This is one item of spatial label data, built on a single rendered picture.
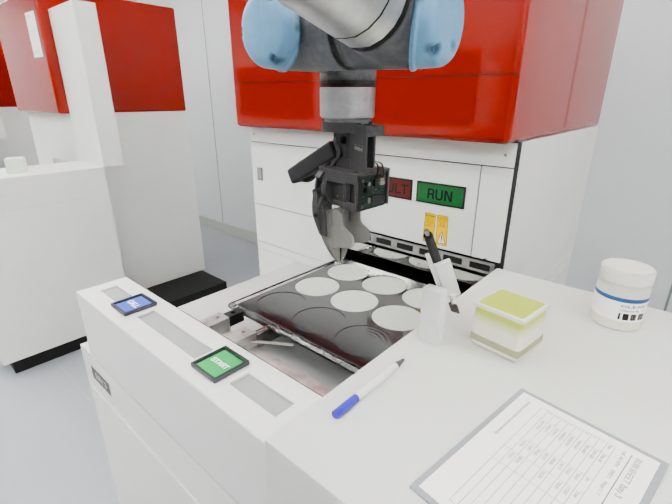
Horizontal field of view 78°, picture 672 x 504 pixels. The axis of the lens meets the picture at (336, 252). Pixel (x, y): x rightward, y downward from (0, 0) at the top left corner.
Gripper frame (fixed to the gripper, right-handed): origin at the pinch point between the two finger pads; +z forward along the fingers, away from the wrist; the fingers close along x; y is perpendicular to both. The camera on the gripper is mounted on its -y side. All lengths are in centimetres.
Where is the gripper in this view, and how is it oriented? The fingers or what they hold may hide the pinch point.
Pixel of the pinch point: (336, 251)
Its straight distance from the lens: 65.9
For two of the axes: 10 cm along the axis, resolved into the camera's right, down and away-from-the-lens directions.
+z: 0.0, 9.3, 3.6
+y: 7.1, 2.6, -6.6
